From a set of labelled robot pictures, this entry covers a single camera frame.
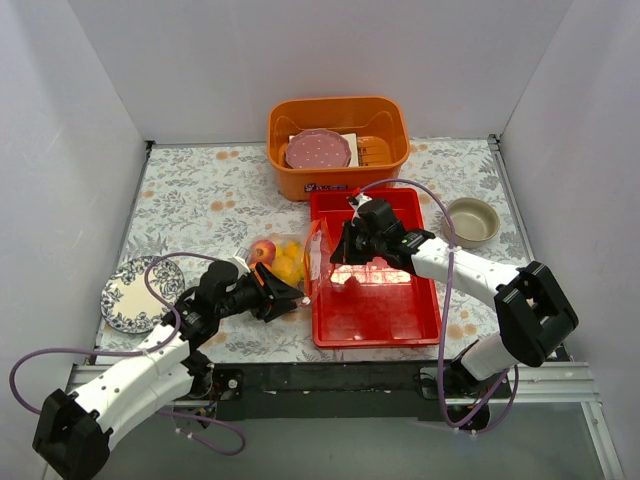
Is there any orange plastic bin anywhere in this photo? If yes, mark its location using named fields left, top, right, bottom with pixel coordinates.
left=267, top=96, right=410, bottom=201

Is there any yellow green mango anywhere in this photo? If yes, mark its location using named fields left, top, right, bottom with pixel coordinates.
left=279, top=241, right=304, bottom=260

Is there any red plastic tray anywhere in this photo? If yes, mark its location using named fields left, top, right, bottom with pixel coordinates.
left=310, top=188, right=441, bottom=349

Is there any orange tangerine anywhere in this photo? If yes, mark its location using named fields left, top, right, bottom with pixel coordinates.
left=250, top=262, right=272, bottom=272

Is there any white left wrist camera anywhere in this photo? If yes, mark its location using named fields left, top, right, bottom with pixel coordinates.
left=230, top=255, right=252, bottom=276

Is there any beige ceramic bowl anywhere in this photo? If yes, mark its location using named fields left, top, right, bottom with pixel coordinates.
left=442, top=197, right=501, bottom=248

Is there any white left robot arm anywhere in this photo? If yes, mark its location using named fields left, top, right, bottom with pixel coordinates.
left=33, top=261, right=304, bottom=479

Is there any pink dotted plate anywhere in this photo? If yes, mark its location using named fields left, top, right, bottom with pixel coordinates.
left=284, top=128, right=352, bottom=170

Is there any yellow lemon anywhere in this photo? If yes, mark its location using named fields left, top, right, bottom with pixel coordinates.
left=271, top=255, right=302, bottom=286

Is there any blue floral plate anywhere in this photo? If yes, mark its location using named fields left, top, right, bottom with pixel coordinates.
left=100, top=256, right=185, bottom=334

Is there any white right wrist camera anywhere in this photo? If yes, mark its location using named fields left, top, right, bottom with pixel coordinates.
left=347, top=193, right=372, bottom=225

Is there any clear zip top bag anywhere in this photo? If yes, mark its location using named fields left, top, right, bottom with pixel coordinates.
left=237, top=219, right=335, bottom=306

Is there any red pomegranate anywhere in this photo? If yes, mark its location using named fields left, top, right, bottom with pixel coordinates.
left=249, top=239, right=277, bottom=265

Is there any floral tablecloth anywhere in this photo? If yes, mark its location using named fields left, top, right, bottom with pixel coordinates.
left=121, top=138, right=532, bottom=364

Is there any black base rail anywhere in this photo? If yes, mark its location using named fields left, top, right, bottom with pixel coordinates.
left=164, top=359, right=519, bottom=424

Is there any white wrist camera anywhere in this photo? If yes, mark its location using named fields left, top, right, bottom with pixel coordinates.
left=347, top=193, right=372, bottom=225
left=230, top=255, right=252, bottom=276

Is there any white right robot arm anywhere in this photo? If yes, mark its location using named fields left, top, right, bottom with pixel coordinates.
left=331, top=194, right=579, bottom=398

